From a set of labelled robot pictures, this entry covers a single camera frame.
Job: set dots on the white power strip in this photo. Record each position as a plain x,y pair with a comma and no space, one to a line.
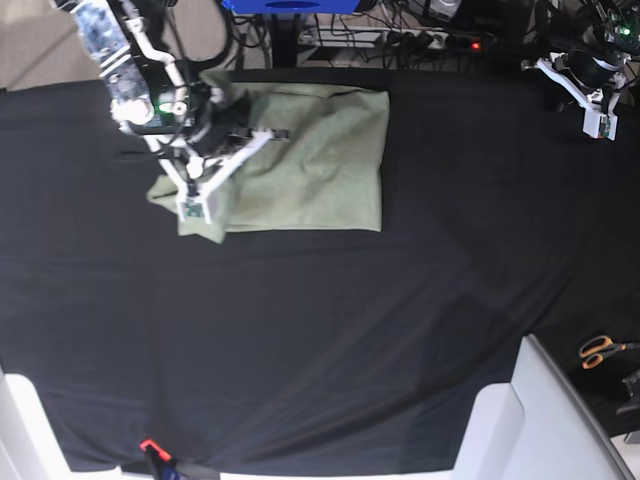
437,39

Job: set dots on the white frame left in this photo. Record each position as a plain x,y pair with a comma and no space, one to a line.
29,448

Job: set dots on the blue box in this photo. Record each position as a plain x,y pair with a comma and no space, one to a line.
246,7

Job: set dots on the green T-shirt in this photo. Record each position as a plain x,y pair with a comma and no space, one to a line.
326,176

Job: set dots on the black table leg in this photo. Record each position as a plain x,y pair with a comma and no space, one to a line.
284,32

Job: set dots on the black table cloth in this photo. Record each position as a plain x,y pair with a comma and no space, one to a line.
329,353

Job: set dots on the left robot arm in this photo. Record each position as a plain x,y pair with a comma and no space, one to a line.
585,48

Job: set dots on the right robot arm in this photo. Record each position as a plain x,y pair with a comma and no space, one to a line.
124,39

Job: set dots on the orange handled scissors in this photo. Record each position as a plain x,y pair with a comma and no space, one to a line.
598,349

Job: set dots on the orange clamp bottom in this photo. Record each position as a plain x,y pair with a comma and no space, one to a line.
149,446

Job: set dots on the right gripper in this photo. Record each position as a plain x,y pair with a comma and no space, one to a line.
213,135

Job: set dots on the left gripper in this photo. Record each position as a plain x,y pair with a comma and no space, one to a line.
594,81

